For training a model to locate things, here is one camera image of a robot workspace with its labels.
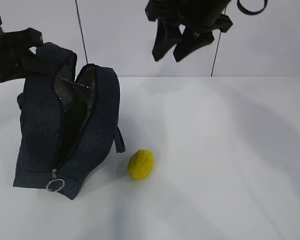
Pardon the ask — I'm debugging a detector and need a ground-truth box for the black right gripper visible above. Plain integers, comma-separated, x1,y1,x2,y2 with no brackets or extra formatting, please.
145,0,233,63

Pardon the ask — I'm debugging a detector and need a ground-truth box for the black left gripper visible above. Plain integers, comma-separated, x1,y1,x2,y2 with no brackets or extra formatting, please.
0,16,58,83

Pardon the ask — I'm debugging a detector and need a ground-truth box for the dark navy fabric lunch bag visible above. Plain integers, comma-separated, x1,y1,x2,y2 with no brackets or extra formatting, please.
13,42,125,200

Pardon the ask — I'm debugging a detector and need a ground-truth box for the yellow lemon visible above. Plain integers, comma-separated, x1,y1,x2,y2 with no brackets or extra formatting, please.
127,149,155,180

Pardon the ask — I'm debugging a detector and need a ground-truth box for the green cucumber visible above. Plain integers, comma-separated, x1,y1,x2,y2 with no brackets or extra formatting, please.
62,101,88,151

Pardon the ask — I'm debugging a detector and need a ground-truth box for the dark blue cable loop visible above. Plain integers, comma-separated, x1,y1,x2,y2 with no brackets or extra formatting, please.
236,0,269,16

